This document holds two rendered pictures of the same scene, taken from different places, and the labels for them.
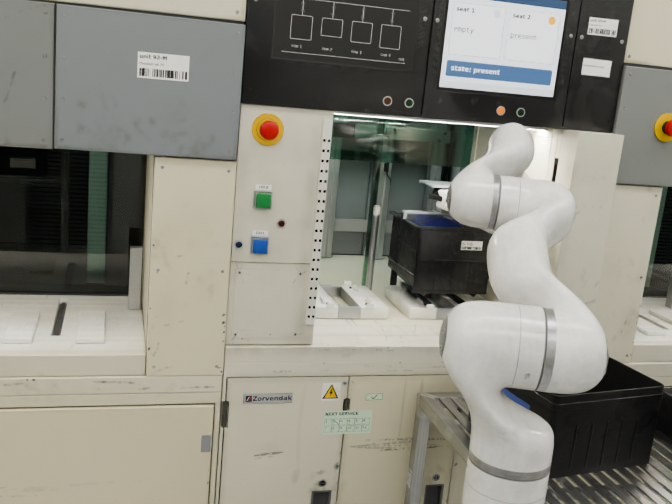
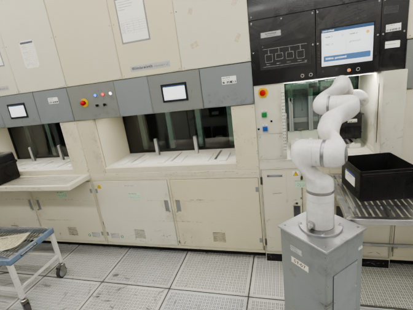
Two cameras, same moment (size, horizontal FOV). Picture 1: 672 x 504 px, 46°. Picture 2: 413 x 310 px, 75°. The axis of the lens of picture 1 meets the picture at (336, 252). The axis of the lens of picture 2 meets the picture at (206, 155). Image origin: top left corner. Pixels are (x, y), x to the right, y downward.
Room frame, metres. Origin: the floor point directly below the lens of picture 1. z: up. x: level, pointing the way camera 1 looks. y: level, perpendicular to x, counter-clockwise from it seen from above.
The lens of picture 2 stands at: (-0.12, -0.48, 1.51)
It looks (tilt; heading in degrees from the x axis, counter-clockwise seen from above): 16 degrees down; 33
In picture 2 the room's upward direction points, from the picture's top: 8 degrees counter-clockwise
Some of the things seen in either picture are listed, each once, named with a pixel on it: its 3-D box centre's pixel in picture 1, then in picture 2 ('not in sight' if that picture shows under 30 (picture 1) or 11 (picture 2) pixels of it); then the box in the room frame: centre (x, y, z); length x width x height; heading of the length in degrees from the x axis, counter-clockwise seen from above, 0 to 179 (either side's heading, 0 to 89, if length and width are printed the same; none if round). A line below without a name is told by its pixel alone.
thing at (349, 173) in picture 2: (561, 403); (375, 175); (1.57, -0.50, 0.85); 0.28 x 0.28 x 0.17; 24
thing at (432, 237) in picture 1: (440, 241); (342, 120); (2.11, -0.28, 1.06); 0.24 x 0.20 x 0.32; 107
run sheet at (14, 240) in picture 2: not in sight; (3, 242); (0.56, 1.94, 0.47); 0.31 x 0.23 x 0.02; 128
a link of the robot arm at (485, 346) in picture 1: (497, 382); (311, 165); (1.09, -0.25, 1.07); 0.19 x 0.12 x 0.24; 86
